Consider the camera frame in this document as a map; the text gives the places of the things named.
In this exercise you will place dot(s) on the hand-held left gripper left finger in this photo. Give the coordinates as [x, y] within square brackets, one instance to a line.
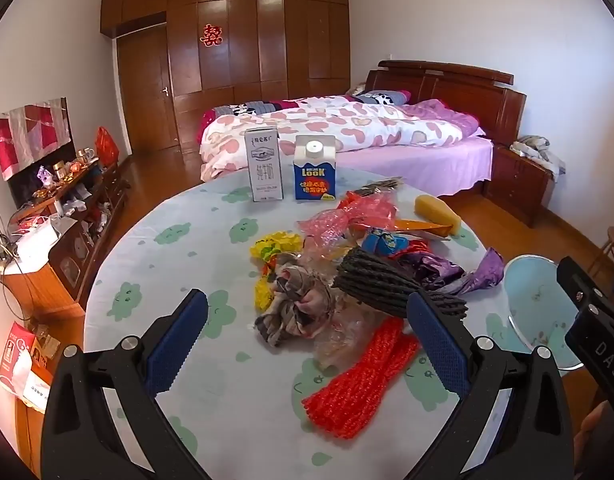
[179, 345]

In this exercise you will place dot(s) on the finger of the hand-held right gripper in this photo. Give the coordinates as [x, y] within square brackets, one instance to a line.
[574, 277]

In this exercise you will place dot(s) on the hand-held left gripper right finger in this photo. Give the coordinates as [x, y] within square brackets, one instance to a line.
[437, 345]

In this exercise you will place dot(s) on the light blue trash bin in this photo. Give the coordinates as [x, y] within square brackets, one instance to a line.
[532, 300]

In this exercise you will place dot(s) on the purple wrapper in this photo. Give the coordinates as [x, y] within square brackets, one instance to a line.
[437, 267]

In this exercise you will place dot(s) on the red knitted mesh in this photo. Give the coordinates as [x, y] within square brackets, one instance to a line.
[367, 385]

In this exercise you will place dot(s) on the clear plastic bag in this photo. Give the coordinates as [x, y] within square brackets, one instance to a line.
[347, 335]

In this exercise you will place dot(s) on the blue wrapper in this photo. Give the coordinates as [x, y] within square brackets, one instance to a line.
[382, 242]

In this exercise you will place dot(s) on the orange wrapper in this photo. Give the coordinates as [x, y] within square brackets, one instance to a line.
[427, 229]

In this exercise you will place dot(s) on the patterned cloth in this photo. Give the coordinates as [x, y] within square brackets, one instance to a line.
[292, 305]

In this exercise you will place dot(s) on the yellow sponge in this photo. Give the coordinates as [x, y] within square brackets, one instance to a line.
[434, 212]

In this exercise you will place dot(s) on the yellow wrapper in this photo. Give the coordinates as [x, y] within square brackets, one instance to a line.
[274, 250]

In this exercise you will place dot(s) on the person's right hand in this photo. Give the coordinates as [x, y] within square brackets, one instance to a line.
[604, 425]

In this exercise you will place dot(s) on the wooden chair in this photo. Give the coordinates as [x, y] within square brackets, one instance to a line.
[612, 250]

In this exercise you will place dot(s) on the wooden nightstand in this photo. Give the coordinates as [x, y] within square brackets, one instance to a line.
[519, 185]

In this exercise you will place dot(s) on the grey white clothes pile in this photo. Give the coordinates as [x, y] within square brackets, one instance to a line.
[537, 152]

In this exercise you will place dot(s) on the wooden television cabinet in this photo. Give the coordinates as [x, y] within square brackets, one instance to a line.
[72, 250]

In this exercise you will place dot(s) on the red white carton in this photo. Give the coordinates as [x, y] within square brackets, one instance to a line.
[17, 355]

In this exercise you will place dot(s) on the dark foil packets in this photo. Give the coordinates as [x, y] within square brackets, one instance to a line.
[379, 186]

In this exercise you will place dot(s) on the white box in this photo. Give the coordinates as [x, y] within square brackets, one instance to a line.
[39, 237]

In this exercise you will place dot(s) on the pink bedsheet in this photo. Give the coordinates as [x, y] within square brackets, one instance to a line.
[417, 162]

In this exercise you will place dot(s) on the white milk carton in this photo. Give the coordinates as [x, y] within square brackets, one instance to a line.
[264, 170]

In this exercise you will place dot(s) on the blue milk carton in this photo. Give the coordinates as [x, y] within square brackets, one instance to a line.
[314, 175]

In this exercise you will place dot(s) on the pink purple blanket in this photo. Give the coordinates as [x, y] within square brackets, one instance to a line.
[442, 115]

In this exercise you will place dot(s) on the red plastic shopping bag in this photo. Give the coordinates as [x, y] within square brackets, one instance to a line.
[107, 147]

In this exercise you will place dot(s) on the television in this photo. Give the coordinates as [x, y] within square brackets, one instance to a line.
[42, 180]

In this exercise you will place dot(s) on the purple ornament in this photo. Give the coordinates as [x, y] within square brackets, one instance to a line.
[45, 175]

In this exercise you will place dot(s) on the wooden bed headboard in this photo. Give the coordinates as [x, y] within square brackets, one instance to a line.
[452, 90]

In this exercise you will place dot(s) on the patchwork cow-print quilt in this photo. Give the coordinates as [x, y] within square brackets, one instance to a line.
[247, 109]

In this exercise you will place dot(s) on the heart-print white duvet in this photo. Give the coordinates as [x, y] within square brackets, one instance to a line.
[297, 127]

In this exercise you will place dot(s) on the striped cow-print pillow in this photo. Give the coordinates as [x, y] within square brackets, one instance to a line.
[382, 96]

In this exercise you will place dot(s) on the brown wooden door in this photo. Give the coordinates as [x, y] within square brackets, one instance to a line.
[147, 85]

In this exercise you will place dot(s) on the red white cloth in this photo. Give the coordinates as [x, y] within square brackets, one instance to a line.
[27, 130]

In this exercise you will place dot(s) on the red paper decoration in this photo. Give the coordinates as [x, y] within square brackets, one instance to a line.
[211, 35]

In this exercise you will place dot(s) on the brown wooden wardrobe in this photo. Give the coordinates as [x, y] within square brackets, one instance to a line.
[287, 35]

